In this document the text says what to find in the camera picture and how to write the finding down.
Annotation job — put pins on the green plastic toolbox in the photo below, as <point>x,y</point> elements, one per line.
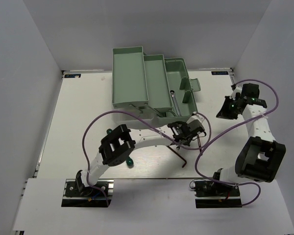
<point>141,84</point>

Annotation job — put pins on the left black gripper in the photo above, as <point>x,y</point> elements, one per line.
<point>188,142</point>

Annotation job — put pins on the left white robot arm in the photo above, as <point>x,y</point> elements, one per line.
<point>116,146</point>

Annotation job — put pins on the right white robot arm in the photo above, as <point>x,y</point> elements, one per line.
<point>261,156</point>

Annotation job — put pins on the green screwdriver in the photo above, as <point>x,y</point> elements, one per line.
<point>109,131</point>
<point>129,162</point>

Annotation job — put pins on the left blue table label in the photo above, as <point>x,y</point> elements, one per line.
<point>72,75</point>

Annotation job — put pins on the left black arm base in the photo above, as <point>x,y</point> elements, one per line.
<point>90,197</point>

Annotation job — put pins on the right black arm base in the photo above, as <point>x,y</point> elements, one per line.
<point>211,195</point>

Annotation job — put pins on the large silver ratchet wrench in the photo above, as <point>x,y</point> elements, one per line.
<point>172,92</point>

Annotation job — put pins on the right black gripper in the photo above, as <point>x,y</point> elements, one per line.
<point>224,112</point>

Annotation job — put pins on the blue table label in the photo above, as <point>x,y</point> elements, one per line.
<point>72,75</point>
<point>219,73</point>

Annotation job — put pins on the right blue table label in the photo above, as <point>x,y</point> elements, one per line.
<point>219,73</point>

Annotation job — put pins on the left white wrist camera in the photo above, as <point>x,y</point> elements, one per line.
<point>197,116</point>

